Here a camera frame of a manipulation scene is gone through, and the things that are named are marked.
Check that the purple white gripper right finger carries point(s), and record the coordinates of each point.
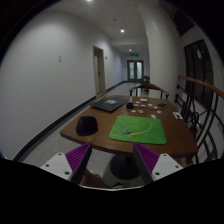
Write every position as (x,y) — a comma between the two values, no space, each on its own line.
(153,166)

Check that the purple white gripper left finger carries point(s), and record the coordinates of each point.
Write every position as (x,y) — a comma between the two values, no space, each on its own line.
(70,166)

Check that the green mouse pad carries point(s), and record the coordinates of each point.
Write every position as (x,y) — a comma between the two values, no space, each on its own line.
(138,130)

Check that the black computer mouse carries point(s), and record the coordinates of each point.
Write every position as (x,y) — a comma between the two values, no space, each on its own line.
(87,125)

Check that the brown wooden table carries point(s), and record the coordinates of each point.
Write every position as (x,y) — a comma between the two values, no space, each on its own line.
(180,141)

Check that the white card on table edge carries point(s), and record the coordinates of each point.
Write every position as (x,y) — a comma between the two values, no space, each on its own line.
(177,115)

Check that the black keys on table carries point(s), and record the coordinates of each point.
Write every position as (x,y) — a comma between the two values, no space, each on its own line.
(162,105)

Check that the small black box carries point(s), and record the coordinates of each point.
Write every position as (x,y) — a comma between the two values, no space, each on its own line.
(129,105)

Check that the black laptop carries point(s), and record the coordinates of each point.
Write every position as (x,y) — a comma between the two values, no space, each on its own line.
(109,104)

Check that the black metal railing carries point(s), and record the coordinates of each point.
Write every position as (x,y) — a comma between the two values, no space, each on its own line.
(201,120)

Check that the wooden chair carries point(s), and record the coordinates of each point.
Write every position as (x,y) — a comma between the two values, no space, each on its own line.
(149,86)

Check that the glass double door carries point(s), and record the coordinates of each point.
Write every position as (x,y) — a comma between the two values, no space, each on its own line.
(135,69)

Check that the dark window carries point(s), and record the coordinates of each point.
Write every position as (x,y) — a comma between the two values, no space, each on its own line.
(199,66)

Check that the beige door on left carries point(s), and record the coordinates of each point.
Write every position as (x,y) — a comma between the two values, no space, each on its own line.
(99,71)

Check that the green exit sign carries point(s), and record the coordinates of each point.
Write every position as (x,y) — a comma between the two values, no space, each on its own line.
(134,55)

